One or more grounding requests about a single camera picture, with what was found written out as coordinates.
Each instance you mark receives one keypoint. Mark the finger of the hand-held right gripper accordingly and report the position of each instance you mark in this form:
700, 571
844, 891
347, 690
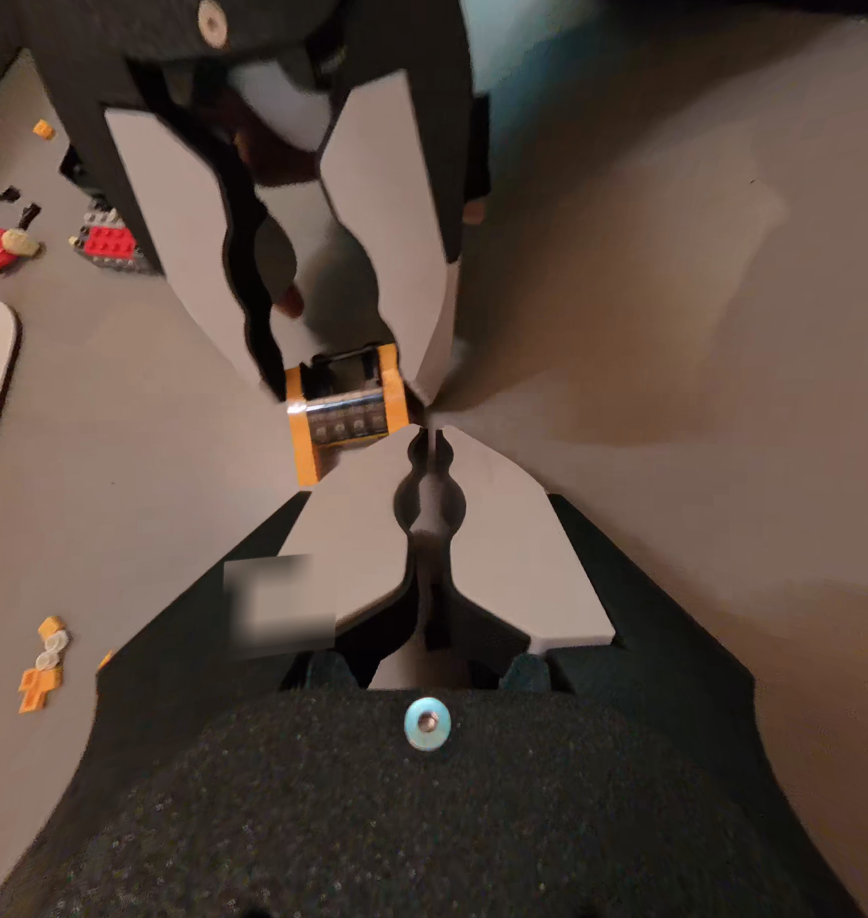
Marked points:
176, 215
384, 186

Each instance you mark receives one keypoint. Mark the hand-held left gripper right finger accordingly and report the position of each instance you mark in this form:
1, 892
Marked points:
513, 552

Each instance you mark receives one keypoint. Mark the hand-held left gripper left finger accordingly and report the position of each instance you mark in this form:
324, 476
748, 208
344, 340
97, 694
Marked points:
348, 516

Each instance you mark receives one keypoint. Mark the orange black lego subassembly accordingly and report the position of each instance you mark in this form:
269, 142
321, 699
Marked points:
301, 444

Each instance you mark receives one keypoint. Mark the partly built lego car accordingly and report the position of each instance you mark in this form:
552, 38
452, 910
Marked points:
108, 240

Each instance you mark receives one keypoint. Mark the small orange lego plate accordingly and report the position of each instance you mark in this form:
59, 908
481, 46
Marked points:
43, 130

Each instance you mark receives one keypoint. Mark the person's right hand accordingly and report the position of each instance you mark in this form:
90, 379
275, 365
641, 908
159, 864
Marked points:
276, 161

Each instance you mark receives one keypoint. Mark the cluster of orange white pieces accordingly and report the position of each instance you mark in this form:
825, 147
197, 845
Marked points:
36, 681

